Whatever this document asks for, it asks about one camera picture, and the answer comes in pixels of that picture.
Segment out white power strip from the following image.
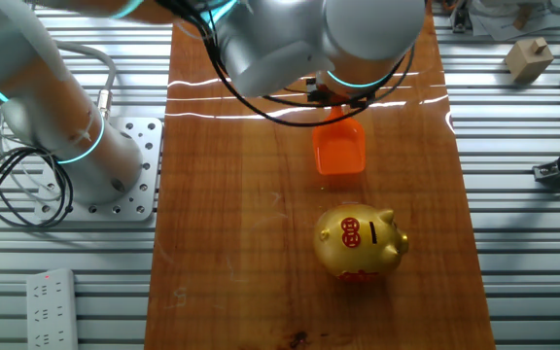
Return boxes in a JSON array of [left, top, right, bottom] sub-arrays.
[[25, 267, 80, 350]]

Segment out grey base cable with connector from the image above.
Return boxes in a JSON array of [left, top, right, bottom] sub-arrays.
[[55, 41, 118, 121]]

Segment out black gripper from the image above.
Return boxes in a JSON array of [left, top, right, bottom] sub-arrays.
[[305, 77, 333, 105]]

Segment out wooden board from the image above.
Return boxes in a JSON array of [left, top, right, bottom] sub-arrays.
[[143, 9, 498, 350]]

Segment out golden piggy bank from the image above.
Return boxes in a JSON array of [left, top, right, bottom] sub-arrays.
[[313, 202, 410, 284]]

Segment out white paper sheets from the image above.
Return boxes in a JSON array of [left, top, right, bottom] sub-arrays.
[[469, 0, 560, 41]]

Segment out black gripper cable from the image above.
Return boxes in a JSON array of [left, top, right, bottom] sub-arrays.
[[156, 0, 417, 128]]

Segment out orange green toy shovel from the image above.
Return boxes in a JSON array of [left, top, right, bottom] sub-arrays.
[[311, 94, 367, 176]]

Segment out small wooden stick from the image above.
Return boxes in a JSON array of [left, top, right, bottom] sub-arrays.
[[511, 4, 534, 30]]

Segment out silver camera on stand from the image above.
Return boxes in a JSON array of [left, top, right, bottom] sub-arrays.
[[449, 0, 472, 34]]

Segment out black base cable bundle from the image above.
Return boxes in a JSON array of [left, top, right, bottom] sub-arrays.
[[0, 109, 75, 239]]

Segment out wooden block with knob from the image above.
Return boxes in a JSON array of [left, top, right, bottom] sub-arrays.
[[504, 37, 555, 84]]

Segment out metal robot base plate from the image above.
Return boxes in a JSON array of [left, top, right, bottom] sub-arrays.
[[33, 116, 164, 223]]

